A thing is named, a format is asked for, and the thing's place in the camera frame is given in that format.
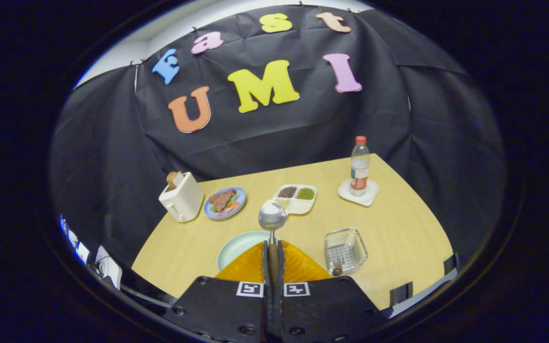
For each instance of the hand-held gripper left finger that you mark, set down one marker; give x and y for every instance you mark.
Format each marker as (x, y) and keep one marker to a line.
(267, 309)

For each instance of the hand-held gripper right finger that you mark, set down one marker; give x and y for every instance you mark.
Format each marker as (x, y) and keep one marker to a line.
(280, 309)

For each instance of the pale green plate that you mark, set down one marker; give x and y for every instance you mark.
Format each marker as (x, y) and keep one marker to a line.
(238, 245)

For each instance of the white divided tray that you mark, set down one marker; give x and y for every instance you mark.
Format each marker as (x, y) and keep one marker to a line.
(303, 206)

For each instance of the yellow beans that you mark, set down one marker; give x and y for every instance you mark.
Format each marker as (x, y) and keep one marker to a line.
(283, 202)

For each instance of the blue plate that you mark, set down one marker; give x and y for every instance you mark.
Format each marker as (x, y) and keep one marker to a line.
(242, 197)

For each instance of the dark red beans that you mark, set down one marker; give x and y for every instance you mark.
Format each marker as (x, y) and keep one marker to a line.
(287, 192)

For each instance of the green beans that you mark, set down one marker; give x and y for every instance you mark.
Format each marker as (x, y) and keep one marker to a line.
(305, 194)

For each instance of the brown steak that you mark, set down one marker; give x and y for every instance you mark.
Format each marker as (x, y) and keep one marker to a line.
(222, 199)

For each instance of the black table edge clamp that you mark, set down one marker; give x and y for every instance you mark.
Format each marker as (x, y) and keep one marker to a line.
(401, 292)
(451, 263)

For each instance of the white toaster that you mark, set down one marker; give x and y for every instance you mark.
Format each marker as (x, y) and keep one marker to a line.
(184, 200)

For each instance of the white square coaster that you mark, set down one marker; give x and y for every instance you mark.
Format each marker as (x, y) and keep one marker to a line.
(371, 196)

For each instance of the brown bread slice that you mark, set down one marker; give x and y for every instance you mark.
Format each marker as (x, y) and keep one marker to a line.
(174, 179)

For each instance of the white box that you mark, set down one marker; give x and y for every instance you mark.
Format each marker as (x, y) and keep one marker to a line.
(110, 269)

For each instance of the clear water bottle red cap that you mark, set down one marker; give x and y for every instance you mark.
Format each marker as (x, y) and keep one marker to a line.
(359, 166)

